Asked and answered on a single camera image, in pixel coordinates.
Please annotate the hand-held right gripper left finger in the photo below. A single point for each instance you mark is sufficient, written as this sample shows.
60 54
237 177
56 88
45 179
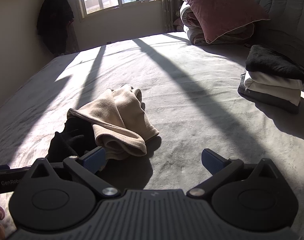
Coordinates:
94 158

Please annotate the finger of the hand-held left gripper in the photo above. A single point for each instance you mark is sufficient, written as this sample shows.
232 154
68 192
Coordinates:
1 167

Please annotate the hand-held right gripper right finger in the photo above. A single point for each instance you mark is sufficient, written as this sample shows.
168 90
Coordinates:
212 161

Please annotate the beige sweatshirt with black sleeves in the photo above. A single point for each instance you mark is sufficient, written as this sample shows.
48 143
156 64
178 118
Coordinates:
119 120

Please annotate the bed with grey sheet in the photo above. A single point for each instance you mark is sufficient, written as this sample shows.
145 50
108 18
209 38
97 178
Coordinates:
192 105

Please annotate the white folded garment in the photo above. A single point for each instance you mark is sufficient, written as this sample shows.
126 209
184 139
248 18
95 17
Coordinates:
271 86

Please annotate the black folded garment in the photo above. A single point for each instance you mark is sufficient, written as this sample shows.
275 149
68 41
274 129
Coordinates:
271 61

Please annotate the folded quilt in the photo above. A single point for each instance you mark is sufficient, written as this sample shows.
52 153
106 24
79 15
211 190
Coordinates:
193 27

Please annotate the small pink cushion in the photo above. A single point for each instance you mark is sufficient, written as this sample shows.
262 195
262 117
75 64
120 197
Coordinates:
178 25

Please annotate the dark hanging coat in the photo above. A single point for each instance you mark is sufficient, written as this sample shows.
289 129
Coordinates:
54 20

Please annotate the pink pillow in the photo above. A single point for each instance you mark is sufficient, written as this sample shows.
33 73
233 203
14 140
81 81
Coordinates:
217 7

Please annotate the patterned curtain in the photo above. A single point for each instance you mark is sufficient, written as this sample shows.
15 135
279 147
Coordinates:
168 5

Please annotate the grey quilted headboard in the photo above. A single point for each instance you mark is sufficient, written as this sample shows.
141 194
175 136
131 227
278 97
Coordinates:
286 12

